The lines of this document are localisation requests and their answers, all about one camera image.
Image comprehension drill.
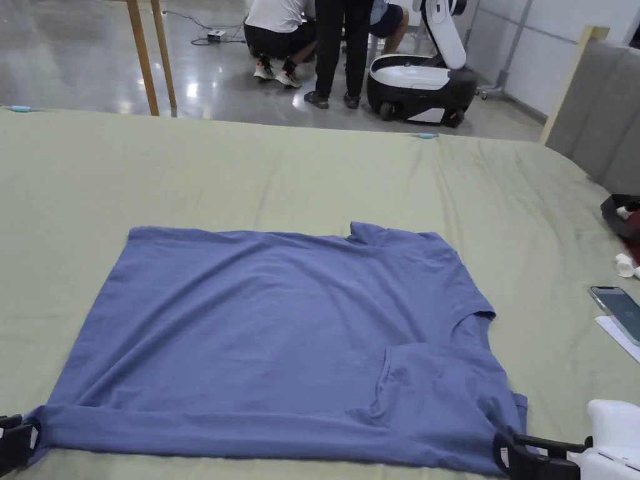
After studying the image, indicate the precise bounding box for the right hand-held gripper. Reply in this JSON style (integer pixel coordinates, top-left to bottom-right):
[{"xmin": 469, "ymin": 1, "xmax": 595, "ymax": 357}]
[{"xmin": 492, "ymin": 398, "xmax": 640, "ymax": 480}]

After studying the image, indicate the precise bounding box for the blue t-shirt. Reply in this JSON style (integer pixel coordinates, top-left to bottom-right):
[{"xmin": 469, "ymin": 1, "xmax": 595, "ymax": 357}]
[{"xmin": 22, "ymin": 221, "xmax": 529, "ymax": 476}]

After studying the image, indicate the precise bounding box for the white paper sheet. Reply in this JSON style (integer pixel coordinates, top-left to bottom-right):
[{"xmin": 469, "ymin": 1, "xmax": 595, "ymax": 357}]
[{"xmin": 594, "ymin": 315, "xmax": 640, "ymax": 366}]

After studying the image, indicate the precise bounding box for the smartphone with dark screen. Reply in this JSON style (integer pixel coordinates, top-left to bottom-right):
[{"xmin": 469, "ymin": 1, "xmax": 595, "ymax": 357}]
[{"xmin": 589, "ymin": 285, "xmax": 640, "ymax": 348}]

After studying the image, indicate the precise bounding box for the dark bag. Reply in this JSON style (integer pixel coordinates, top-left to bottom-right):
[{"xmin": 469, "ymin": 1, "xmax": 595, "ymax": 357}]
[{"xmin": 599, "ymin": 193, "xmax": 640, "ymax": 267}]

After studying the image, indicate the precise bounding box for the grey padded headboard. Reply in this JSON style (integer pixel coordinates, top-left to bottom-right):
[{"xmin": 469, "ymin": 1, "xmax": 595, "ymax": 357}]
[{"xmin": 542, "ymin": 24, "xmax": 640, "ymax": 195}]

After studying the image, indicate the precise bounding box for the bed with pale green sheet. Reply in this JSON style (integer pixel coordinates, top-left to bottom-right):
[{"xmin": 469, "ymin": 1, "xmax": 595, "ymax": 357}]
[{"xmin": 0, "ymin": 106, "xmax": 640, "ymax": 480}]

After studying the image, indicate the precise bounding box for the wooden table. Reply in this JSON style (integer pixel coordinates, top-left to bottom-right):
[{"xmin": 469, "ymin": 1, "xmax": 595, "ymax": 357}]
[{"xmin": 107, "ymin": 0, "xmax": 179, "ymax": 118}]

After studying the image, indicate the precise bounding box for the white and black robot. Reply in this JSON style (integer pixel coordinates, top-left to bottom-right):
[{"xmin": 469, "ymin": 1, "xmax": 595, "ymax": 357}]
[{"xmin": 366, "ymin": 0, "xmax": 494, "ymax": 129}]

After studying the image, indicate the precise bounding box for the power strip with cable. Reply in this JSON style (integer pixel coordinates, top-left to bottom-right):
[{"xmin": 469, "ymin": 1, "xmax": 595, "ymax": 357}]
[{"xmin": 189, "ymin": 29, "xmax": 247, "ymax": 47}]

